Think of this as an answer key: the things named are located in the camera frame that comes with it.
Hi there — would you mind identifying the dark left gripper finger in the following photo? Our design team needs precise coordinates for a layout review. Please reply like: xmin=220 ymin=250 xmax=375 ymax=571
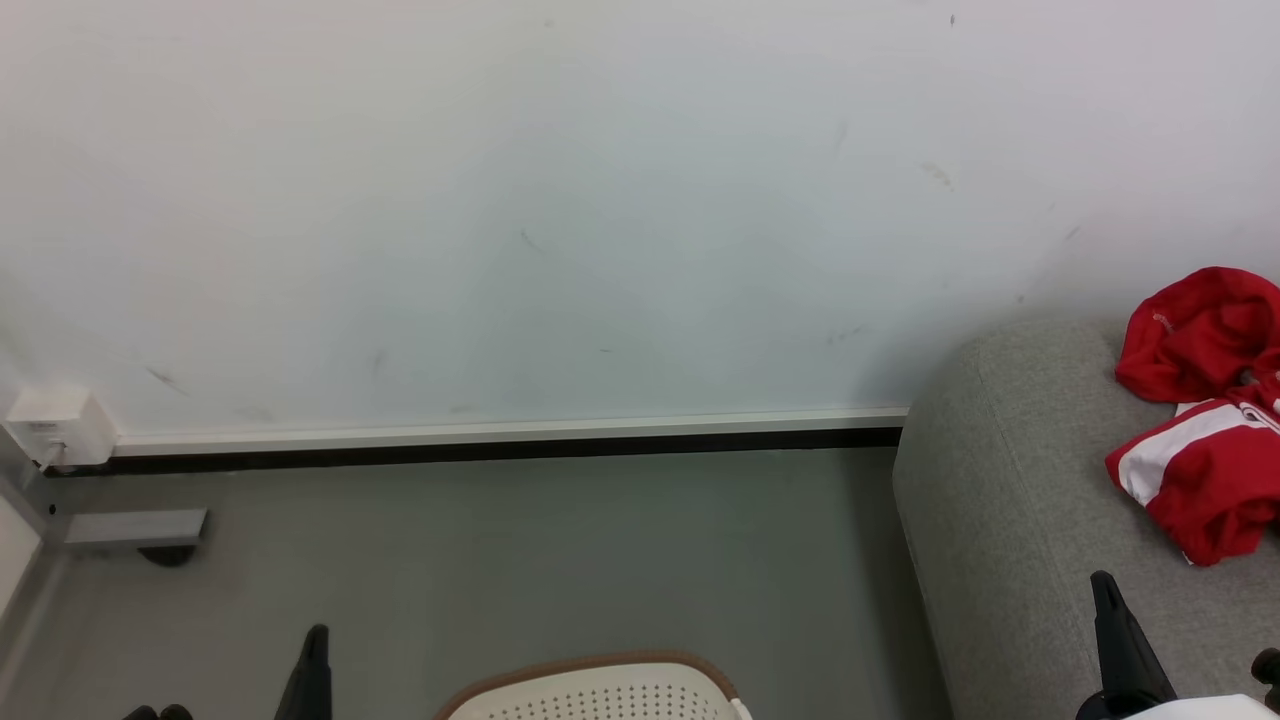
xmin=274 ymin=623 xmax=333 ymax=720

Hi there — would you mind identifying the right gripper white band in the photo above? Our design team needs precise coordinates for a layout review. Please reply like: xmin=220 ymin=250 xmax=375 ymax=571
xmin=1075 ymin=570 xmax=1273 ymax=720

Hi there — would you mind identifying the red and white garment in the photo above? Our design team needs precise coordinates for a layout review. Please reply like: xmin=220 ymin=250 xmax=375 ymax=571
xmin=1104 ymin=266 xmax=1280 ymax=568

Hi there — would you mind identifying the white perforated basket brown rim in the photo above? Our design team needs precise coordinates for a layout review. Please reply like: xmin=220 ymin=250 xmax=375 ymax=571
xmin=434 ymin=651 xmax=754 ymax=720

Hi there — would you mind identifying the grey fabric sofa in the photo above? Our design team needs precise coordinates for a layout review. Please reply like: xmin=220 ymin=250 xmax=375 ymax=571
xmin=892 ymin=318 xmax=1280 ymax=720

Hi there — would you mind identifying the grey metal foot bar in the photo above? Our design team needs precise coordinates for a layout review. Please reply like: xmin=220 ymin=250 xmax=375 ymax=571
xmin=63 ymin=508 xmax=209 ymax=549

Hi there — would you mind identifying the white and black baseboard strip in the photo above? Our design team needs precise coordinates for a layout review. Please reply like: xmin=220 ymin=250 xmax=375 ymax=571
xmin=45 ymin=406 xmax=911 ymax=477

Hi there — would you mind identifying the grey metal frame upright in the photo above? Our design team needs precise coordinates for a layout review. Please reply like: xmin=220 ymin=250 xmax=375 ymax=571
xmin=0 ymin=425 xmax=71 ymax=691

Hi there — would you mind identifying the white wall power adapter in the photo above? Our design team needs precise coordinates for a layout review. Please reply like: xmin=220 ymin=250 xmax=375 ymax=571
xmin=3 ymin=386 xmax=119 ymax=469

